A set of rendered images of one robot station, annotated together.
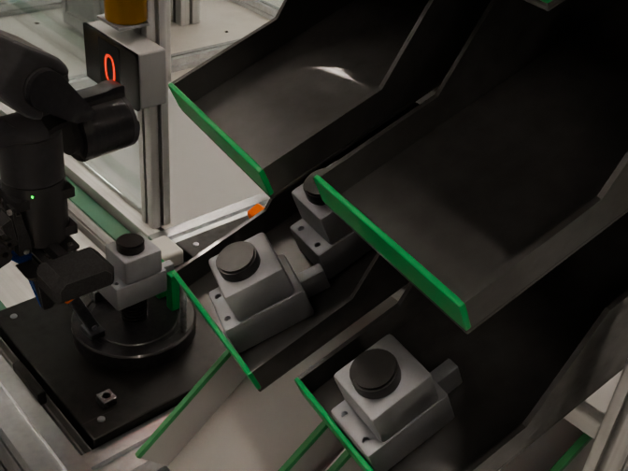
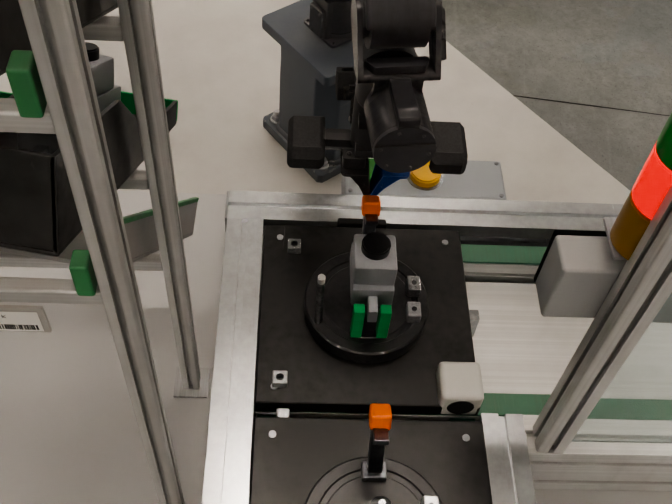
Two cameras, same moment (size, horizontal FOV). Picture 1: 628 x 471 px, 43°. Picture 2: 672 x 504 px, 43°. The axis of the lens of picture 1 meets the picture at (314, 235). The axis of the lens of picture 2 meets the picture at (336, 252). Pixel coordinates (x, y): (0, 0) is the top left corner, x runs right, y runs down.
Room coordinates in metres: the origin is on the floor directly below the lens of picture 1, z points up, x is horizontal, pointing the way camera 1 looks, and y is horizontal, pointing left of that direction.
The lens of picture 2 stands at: (1.01, -0.24, 1.78)
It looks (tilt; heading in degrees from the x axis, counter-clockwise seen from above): 53 degrees down; 130
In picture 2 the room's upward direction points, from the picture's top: 6 degrees clockwise
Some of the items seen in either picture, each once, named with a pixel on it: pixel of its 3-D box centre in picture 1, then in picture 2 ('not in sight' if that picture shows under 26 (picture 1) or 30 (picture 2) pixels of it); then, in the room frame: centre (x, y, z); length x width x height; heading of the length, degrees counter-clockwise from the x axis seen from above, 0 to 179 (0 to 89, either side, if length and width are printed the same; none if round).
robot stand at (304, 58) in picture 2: not in sight; (332, 84); (0.41, 0.44, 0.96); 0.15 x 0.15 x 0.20; 82
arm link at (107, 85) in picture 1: (65, 105); (401, 81); (0.67, 0.24, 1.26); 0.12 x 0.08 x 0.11; 142
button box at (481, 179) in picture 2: not in sight; (421, 191); (0.61, 0.41, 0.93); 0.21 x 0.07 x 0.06; 45
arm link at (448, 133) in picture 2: (36, 212); (379, 124); (0.63, 0.26, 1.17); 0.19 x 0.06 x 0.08; 45
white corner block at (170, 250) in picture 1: (161, 259); (458, 388); (0.84, 0.20, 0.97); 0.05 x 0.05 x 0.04; 45
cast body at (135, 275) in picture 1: (139, 263); (373, 270); (0.71, 0.19, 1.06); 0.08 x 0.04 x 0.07; 135
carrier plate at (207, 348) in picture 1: (135, 335); (364, 313); (0.70, 0.20, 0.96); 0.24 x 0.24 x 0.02; 45
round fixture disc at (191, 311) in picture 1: (135, 321); (366, 304); (0.70, 0.20, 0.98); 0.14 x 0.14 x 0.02
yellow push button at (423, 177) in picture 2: not in sight; (425, 175); (0.61, 0.41, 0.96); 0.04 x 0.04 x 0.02
